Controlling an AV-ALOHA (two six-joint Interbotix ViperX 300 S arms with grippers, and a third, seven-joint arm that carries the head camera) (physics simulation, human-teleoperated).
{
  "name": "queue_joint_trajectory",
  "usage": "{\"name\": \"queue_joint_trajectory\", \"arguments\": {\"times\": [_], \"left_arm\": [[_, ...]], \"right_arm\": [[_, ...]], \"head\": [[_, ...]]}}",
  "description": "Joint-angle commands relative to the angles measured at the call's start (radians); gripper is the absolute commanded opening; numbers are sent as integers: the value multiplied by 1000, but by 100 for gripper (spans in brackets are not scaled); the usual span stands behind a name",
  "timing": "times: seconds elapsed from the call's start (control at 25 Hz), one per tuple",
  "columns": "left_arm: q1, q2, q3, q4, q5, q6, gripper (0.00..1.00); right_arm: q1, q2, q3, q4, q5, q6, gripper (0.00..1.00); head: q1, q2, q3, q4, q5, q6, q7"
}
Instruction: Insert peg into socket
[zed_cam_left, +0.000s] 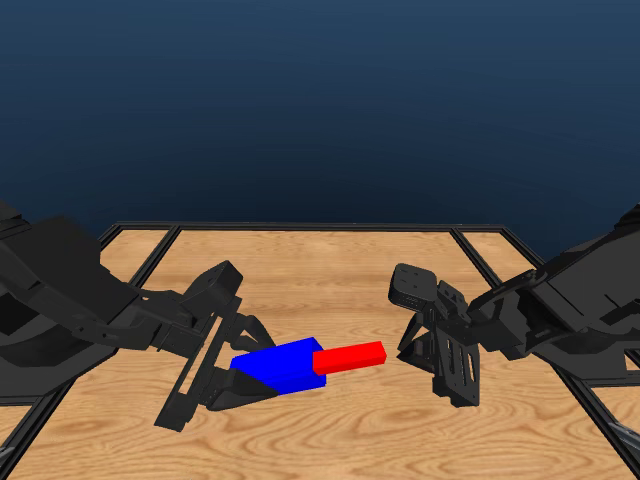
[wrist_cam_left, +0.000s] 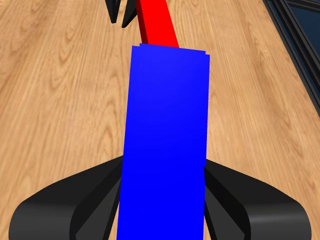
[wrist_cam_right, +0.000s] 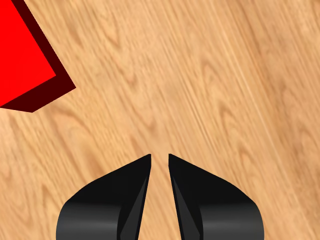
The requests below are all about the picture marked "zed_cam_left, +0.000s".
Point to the thin red peg bar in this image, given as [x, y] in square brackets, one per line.
[350, 357]

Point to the silver aluminium brace rail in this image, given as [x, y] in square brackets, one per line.
[629, 436]
[5, 455]

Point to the blue hollow socket block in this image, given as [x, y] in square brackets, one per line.
[280, 365]

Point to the black table frame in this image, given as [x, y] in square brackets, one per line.
[320, 226]

